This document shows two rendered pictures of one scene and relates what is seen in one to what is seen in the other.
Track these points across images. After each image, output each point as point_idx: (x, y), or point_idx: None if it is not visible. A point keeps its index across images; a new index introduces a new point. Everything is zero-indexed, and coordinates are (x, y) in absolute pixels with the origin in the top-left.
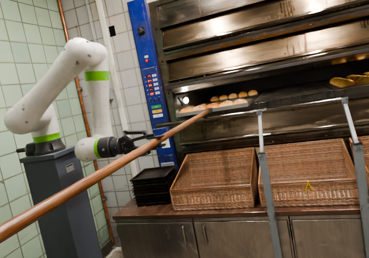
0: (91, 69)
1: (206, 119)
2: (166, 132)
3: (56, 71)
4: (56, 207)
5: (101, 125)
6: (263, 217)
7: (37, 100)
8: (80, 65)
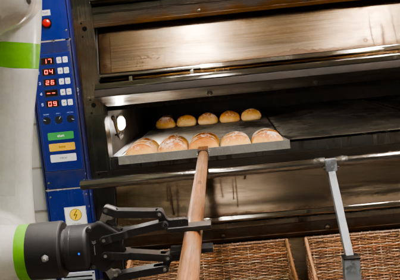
0: (2, 37)
1: (208, 174)
2: (194, 212)
3: None
4: None
5: (13, 187)
6: None
7: None
8: (2, 23)
